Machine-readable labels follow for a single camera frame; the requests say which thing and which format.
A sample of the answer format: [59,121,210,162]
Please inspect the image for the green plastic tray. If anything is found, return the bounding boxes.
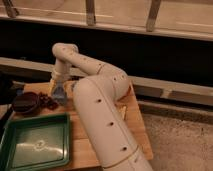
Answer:
[0,113,70,171]

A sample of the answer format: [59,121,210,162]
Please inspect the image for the banana slices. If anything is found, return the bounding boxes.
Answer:
[118,105,127,119]

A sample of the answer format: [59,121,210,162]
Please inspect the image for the wooden cutting board table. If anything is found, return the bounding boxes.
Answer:
[7,79,155,171]

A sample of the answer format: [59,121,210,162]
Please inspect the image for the blue plastic cup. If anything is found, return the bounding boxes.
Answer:
[53,97,68,106]

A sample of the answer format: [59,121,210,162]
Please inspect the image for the bunch of dark grapes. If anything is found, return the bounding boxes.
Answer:
[38,92,58,110]

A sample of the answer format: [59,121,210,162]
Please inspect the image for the dark brown bowl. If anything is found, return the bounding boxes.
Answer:
[12,92,40,114]

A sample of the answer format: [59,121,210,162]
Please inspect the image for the blue sponge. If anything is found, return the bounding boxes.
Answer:
[52,84,65,99]

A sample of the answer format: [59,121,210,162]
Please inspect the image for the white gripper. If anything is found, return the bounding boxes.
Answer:
[48,65,70,96]

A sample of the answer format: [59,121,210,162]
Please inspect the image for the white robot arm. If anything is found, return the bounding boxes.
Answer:
[51,43,153,171]

